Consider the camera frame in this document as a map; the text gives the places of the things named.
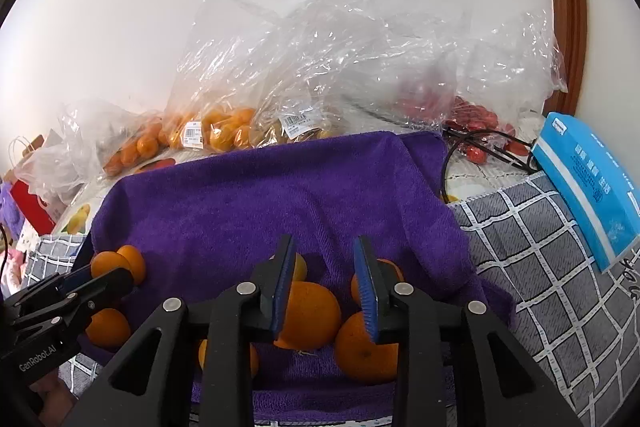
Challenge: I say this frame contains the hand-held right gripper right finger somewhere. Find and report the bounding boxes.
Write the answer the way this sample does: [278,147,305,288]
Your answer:
[352,236,583,427]

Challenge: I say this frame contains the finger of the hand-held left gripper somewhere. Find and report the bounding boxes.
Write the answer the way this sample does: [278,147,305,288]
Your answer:
[5,263,97,309]
[19,267,135,344]

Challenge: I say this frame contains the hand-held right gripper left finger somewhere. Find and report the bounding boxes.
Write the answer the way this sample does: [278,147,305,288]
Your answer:
[62,234,298,427]

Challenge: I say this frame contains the orange mandarin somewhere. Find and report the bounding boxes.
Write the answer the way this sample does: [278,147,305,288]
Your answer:
[116,245,147,285]
[90,251,132,282]
[85,308,132,349]
[274,281,342,350]
[198,338,260,380]
[350,258,405,308]
[334,311,401,384]

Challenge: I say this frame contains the purple towel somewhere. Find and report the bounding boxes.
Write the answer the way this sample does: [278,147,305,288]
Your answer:
[77,131,518,425]

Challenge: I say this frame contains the person's left hand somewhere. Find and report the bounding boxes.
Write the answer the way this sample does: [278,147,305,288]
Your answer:
[27,371,81,427]

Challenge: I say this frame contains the white printed pillow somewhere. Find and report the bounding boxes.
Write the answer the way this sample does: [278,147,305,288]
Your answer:
[15,227,43,255]

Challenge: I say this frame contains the red paper bag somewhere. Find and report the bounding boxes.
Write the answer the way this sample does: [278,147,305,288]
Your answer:
[7,136,56,235]

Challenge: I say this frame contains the purple cloth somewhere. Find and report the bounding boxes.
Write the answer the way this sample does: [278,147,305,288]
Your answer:
[0,184,26,248]

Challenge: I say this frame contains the white plastic bag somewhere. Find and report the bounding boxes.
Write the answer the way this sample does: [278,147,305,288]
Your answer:
[17,142,96,208]

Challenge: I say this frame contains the clear bag of yellow fruit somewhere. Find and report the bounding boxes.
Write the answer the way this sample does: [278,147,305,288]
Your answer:
[250,72,347,148]

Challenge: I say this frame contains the grey checked blanket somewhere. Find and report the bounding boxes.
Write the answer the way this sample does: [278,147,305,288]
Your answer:
[22,172,640,427]

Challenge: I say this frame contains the labelled clear bag of oranges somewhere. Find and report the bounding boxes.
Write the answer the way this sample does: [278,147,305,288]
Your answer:
[165,0,261,155]

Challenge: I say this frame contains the clear bag of tomatoes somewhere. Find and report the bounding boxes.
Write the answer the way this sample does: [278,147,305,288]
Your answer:
[390,9,568,164]

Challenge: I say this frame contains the blue tissue box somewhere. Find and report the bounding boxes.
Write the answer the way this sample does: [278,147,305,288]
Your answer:
[530,112,640,273]

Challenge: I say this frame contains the black cable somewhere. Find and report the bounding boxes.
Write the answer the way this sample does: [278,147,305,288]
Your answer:
[0,224,12,293]
[440,127,541,202]

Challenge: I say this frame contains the brown wooden door frame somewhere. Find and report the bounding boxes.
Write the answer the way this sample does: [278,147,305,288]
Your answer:
[535,0,588,115]

